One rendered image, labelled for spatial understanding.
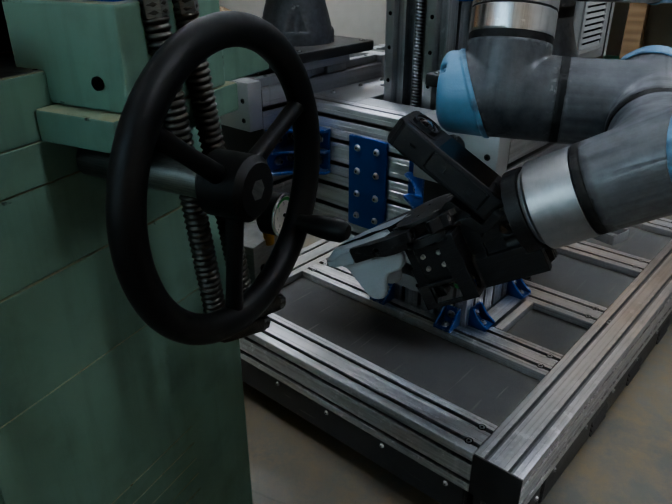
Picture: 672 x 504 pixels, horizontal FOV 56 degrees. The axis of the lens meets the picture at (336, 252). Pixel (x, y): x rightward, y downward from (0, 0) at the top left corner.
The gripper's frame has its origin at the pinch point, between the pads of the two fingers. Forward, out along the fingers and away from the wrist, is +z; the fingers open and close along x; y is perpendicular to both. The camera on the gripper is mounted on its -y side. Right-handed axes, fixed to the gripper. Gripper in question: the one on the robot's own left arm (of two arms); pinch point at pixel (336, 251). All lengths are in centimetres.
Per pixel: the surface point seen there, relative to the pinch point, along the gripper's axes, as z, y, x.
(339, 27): 147, -64, 319
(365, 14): 128, -63, 319
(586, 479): 11, 76, 60
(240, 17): -6.7, -22.0, -6.7
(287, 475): 60, 48, 33
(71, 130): 10.3, -20.9, -12.8
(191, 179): 3.9, -12.6, -9.3
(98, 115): 7.4, -20.9, -11.9
